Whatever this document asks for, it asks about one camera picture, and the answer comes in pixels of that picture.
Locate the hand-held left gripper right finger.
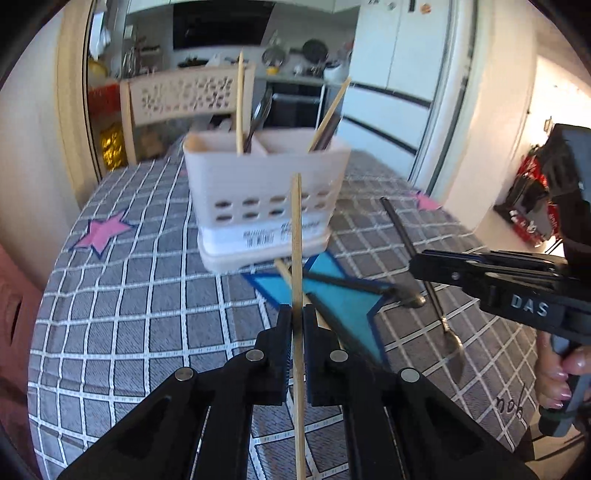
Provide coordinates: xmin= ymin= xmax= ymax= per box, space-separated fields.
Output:
xmin=302 ymin=305 xmax=539 ymax=480

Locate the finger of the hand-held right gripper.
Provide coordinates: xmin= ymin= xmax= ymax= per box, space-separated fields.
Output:
xmin=410 ymin=250 xmax=566 ymax=301
xmin=466 ymin=251 xmax=568 ymax=273

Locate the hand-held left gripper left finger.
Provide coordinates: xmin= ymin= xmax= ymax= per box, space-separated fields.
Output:
xmin=58 ymin=306 xmax=295 ymax=480

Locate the white plastic utensil holder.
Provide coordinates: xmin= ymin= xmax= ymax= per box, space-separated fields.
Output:
xmin=182 ymin=129 xmax=352 ymax=274

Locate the patterned bamboo chopstick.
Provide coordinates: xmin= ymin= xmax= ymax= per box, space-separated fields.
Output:
xmin=308 ymin=76 xmax=352 ymax=151

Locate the person's right hand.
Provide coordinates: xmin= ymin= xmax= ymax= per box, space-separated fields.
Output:
xmin=536 ymin=332 xmax=591 ymax=409

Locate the grey checked star tablecloth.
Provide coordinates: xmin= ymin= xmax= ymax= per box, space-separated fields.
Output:
xmin=28 ymin=148 xmax=539 ymax=480

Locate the white refrigerator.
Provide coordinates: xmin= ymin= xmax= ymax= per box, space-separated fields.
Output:
xmin=330 ymin=0 xmax=455 ymax=181

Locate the black built-in oven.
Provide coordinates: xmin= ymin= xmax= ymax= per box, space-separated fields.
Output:
xmin=268 ymin=83 xmax=326 ymax=127

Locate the round black hanging pan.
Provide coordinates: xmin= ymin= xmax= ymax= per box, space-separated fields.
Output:
xmin=302 ymin=39 xmax=328 ymax=63

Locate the pink plastic stool stack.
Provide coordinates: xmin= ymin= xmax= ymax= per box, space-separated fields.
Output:
xmin=0 ymin=242 xmax=44 ymax=462

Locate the gold foil package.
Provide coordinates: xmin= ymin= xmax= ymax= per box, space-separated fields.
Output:
xmin=99 ymin=129 xmax=127 ymax=169

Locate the beige perforated plastic chair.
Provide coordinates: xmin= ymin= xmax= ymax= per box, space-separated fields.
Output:
xmin=119 ymin=62 xmax=257 ymax=164

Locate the red crate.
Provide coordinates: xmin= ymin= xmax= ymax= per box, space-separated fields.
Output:
xmin=88 ymin=83 xmax=123 ymax=121

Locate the black range hood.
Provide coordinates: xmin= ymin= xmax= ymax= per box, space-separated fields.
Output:
xmin=172 ymin=0 xmax=275 ymax=51

